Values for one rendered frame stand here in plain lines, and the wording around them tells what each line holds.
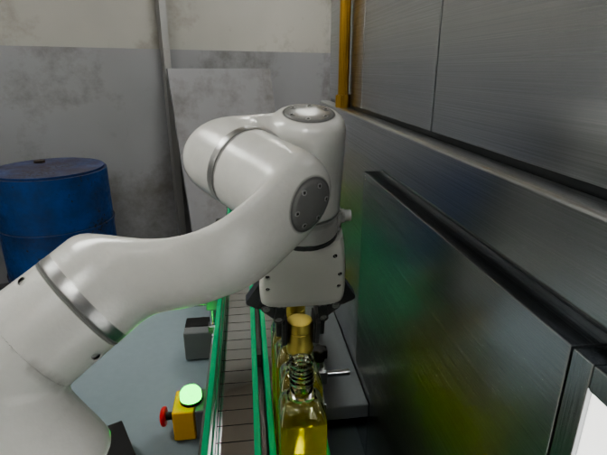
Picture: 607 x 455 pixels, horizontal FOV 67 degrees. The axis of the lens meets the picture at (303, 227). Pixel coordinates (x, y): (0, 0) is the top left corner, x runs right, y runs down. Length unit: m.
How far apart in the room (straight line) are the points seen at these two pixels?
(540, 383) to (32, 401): 0.33
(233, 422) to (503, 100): 0.68
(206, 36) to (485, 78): 3.33
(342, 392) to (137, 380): 0.54
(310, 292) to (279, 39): 3.54
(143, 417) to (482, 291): 0.88
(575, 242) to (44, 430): 0.35
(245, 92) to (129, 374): 2.72
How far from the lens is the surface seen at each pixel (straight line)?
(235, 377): 0.97
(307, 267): 0.51
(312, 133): 0.41
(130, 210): 3.60
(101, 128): 3.46
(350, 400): 0.92
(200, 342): 1.23
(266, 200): 0.33
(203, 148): 0.40
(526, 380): 0.35
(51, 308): 0.35
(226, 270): 0.33
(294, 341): 0.60
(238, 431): 0.86
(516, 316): 0.35
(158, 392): 1.19
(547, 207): 0.32
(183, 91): 3.45
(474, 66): 0.46
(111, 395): 1.21
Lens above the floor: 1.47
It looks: 19 degrees down
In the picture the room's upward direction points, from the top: straight up
